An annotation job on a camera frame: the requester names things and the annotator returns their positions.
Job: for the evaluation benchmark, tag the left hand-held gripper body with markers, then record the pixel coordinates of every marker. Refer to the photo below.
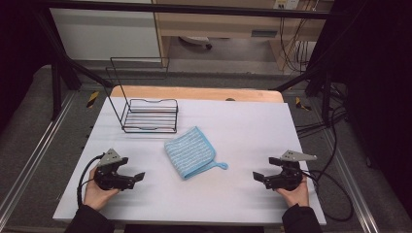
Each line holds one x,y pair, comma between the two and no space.
107,179

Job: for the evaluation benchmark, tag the black horizontal frame bar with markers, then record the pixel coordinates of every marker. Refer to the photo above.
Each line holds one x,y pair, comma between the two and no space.
194,8

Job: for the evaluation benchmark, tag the person's left hand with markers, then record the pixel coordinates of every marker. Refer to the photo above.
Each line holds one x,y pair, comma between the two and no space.
95,197

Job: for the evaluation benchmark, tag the blue striped cloth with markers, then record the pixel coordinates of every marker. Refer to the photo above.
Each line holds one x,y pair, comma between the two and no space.
191,152

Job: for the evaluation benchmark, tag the chair base with caster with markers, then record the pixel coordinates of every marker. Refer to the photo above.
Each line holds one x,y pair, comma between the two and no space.
196,40

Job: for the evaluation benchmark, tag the aluminium rail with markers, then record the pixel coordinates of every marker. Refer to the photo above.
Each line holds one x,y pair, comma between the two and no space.
35,155
353,187

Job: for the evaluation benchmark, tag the wooden table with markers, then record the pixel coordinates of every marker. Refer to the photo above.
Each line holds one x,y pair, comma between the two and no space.
194,93

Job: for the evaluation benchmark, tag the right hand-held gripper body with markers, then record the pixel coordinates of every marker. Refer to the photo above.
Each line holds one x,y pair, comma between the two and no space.
288,179

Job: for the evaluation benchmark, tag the white cabinet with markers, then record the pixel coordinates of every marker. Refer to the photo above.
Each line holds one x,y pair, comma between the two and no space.
103,32

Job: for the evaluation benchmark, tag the light wooden desk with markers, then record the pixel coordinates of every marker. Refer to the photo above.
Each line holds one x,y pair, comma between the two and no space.
226,27

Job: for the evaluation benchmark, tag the black curtain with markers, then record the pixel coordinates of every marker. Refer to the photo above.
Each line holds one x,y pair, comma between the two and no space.
19,48
382,81

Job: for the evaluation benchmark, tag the person's right hand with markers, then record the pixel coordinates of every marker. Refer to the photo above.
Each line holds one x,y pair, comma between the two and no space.
298,195

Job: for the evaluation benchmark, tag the yellow black tape strip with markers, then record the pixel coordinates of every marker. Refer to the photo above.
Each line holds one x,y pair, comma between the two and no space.
93,99
301,104

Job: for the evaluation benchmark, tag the white board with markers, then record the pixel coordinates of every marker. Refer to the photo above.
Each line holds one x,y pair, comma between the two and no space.
243,129

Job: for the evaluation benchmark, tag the white wall outlet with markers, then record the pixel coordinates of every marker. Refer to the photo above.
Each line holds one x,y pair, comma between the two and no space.
286,4

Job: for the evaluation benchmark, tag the black frame strut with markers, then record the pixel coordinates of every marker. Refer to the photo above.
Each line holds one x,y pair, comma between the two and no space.
56,84
325,93

